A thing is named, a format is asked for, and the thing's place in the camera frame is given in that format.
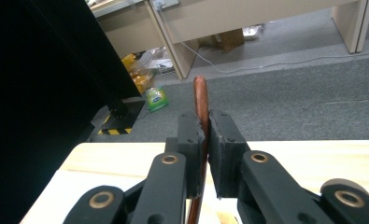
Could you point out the brown wooden spoon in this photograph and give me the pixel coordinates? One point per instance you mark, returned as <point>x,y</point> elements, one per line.
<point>201,96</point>

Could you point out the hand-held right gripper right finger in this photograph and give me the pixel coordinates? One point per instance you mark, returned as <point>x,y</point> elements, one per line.
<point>229,161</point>

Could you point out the small white object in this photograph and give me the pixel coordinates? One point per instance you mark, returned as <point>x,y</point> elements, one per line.
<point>253,32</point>

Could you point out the clear plastic bags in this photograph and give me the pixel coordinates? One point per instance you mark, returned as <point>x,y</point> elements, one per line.
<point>157,60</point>

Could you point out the beige office desk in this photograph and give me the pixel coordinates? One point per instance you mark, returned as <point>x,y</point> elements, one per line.
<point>132,34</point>
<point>235,15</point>

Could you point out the black stand base hazard tape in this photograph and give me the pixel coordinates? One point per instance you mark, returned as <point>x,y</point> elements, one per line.
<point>123,115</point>

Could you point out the yellow bag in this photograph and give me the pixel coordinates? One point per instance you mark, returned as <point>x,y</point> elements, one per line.
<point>140,79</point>

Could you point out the green tissue packet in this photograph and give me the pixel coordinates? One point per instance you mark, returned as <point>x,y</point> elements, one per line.
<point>156,99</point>

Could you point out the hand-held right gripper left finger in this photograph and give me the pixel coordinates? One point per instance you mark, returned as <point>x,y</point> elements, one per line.
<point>191,155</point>

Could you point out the brown cardboard box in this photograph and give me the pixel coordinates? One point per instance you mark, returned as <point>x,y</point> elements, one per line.
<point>228,39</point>

